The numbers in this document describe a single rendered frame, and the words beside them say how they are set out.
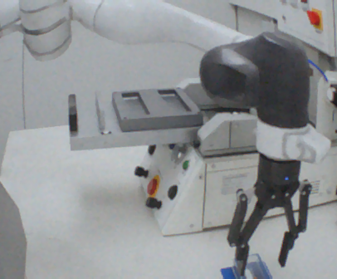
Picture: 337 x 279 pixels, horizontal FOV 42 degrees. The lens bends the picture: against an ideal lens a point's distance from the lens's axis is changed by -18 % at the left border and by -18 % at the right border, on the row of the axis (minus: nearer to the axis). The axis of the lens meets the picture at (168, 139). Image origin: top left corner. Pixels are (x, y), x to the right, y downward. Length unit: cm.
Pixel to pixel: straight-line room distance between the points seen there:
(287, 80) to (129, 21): 29
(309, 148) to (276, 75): 11
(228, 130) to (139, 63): 162
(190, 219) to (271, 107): 45
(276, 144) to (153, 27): 29
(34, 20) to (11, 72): 173
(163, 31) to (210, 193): 38
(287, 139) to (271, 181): 8
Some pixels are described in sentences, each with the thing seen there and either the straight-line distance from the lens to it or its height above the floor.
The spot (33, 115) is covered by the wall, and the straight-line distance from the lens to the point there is 265.
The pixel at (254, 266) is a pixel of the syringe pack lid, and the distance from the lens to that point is 91.
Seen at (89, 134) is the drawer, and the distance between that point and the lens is 104.
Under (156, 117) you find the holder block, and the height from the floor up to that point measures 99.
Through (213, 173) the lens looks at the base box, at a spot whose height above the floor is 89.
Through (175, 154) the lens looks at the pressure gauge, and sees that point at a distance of 112.
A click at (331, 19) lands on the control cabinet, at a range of 109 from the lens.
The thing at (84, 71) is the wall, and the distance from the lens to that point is 259.
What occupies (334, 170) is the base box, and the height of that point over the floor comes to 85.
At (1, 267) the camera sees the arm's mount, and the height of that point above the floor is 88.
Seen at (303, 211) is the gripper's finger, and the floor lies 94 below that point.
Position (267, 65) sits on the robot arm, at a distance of 68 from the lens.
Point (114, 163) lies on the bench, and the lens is 144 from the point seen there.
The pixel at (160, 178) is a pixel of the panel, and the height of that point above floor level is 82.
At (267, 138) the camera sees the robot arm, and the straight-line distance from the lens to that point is 71.
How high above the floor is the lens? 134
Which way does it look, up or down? 22 degrees down
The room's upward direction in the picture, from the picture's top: straight up
